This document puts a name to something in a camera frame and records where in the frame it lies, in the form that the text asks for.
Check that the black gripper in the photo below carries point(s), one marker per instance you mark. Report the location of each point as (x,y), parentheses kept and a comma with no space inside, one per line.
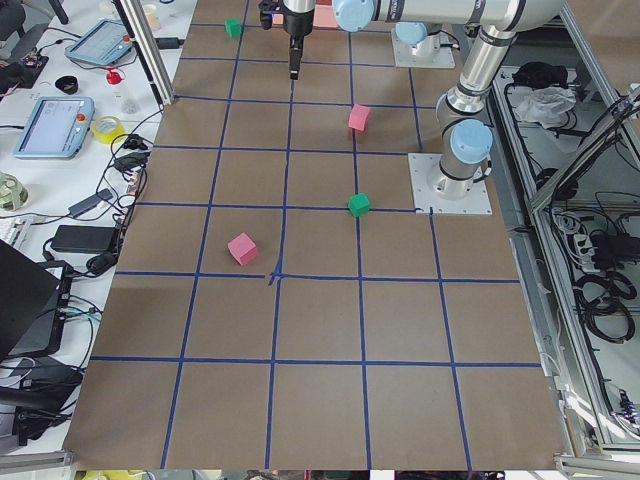
(296,23)

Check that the green cube near arm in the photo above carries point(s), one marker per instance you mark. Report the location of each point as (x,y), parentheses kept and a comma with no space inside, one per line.
(359,204)

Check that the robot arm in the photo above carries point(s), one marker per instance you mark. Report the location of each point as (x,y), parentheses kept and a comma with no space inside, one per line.
(420,38)
(466,141)

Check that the pink cube near arm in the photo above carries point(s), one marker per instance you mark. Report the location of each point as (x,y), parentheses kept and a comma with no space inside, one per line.
(243,249)

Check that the pink plastic bin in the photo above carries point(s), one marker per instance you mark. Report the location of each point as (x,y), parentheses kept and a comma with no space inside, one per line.
(324,17)

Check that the green cube near bin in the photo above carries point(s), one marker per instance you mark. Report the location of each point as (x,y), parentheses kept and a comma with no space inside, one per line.
(233,27)

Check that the pink cube centre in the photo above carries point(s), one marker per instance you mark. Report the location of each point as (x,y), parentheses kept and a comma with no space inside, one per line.
(359,117)

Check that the teach pendant tablet far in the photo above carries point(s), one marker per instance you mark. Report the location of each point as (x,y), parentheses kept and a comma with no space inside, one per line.
(103,45)

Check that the teach pendant tablet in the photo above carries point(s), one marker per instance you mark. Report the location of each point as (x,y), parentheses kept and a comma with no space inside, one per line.
(56,128)
(103,45)

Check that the yellow tape roll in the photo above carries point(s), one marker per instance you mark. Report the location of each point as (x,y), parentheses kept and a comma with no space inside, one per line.
(108,129)

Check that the black bowl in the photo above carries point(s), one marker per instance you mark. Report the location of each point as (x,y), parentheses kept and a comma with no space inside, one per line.
(67,84)

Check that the teach pendant tablet near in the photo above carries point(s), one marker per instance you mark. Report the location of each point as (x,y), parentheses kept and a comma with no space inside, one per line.
(56,128)

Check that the black power adapter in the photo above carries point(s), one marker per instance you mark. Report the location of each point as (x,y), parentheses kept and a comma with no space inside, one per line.
(83,239)

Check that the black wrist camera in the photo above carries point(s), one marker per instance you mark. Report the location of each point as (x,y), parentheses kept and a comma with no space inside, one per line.
(267,9)

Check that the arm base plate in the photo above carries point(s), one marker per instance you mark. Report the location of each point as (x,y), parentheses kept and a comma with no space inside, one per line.
(442,59)
(434,193)

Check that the aluminium frame post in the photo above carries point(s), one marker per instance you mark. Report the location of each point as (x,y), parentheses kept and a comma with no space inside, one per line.
(132,15)

